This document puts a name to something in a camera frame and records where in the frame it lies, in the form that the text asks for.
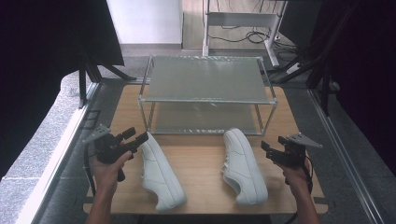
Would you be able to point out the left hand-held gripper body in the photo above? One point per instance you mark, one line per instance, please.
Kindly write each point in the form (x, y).
(106, 149)

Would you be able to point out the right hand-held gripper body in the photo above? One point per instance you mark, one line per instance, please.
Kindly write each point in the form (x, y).
(292, 154)

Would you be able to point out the white sneaker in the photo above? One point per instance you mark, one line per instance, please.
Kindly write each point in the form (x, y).
(244, 171)
(158, 177)

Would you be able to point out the two-tier metal shoe rack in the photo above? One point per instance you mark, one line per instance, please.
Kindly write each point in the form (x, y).
(205, 79)

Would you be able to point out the person's right hand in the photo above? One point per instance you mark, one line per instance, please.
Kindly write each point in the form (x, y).
(295, 178)

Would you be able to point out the person's left hand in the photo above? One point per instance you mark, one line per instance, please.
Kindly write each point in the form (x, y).
(107, 174)

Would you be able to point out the black metal stand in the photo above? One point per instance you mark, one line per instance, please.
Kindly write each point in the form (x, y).
(323, 90)
(82, 84)

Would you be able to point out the white power strip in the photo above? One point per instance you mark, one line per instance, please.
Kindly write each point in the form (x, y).
(293, 68)

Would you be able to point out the dark curtain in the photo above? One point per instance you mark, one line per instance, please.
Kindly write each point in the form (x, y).
(367, 77)
(46, 62)

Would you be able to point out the aluminium floor rail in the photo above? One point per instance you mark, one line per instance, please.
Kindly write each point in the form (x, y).
(345, 155)
(62, 149)

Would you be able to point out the white metal desk frame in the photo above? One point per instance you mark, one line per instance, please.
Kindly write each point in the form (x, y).
(239, 19)

